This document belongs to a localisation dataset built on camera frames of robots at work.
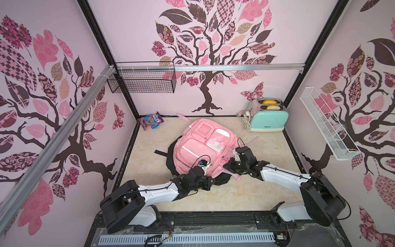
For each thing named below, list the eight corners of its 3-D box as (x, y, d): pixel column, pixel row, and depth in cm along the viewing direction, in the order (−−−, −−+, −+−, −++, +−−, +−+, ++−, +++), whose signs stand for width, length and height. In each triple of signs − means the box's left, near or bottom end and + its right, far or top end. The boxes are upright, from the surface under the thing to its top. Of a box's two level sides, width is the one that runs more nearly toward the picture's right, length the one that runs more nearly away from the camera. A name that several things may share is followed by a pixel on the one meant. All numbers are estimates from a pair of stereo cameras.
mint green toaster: (249, 132, 113) (256, 113, 98) (244, 114, 126) (250, 94, 110) (281, 132, 113) (294, 112, 97) (273, 114, 126) (283, 94, 110)
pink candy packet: (144, 130, 113) (143, 129, 112) (138, 120, 120) (137, 118, 119) (151, 127, 115) (150, 125, 114) (145, 117, 122) (144, 116, 121)
